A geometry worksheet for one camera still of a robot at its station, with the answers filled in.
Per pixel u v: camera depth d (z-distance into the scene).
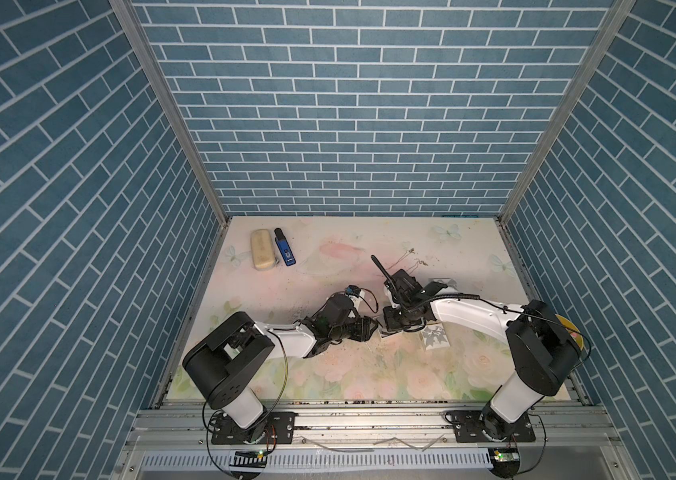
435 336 0.87
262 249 1.07
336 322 0.71
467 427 0.74
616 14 0.71
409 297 0.69
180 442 0.72
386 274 0.72
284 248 1.08
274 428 0.73
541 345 0.48
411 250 1.12
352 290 0.82
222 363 0.46
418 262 1.08
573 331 0.76
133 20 0.71
